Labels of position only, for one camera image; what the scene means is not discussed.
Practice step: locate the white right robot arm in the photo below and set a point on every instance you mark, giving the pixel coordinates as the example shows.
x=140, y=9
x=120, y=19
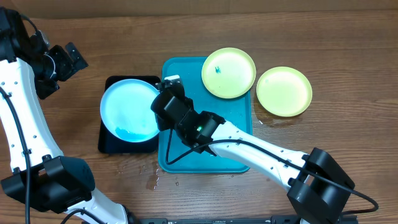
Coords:
x=317, y=187

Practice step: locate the black rectangular tray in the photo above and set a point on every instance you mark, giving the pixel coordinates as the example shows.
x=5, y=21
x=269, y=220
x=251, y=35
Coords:
x=110, y=144

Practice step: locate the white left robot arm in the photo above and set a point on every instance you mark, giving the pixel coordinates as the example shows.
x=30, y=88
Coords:
x=42, y=177

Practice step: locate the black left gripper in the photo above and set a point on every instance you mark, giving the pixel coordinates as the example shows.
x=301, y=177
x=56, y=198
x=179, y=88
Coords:
x=69, y=65

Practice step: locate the teal rectangular tray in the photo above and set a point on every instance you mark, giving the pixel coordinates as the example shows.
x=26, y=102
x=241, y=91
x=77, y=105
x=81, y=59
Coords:
x=237, y=111

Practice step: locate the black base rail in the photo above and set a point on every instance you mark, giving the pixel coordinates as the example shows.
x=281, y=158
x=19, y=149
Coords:
x=276, y=219

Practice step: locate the yellow plate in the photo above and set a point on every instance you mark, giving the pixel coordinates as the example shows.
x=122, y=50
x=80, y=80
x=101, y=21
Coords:
x=284, y=91
x=228, y=73

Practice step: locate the light blue plate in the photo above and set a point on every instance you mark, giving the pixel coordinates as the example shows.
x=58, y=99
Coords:
x=125, y=110

